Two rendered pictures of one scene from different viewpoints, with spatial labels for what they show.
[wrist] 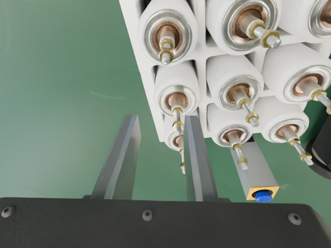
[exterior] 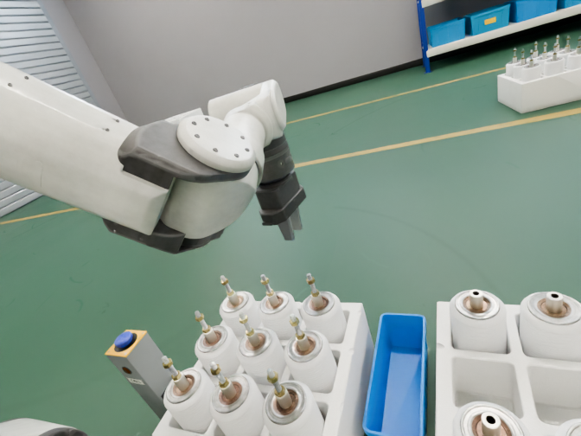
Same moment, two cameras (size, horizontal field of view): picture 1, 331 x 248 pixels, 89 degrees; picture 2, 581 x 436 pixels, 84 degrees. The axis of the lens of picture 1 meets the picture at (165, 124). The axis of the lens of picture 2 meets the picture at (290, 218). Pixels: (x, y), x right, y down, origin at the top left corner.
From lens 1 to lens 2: 59 cm
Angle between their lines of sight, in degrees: 44
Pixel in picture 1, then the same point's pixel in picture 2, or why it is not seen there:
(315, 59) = (251, 398)
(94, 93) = (304, 290)
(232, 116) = (232, 345)
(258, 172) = (146, 355)
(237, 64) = (277, 350)
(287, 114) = (204, 386)
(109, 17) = not seen: hidden behind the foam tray
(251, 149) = (160, 380)
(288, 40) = not seen: hidden behind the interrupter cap
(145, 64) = not seen: hidden behind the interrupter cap
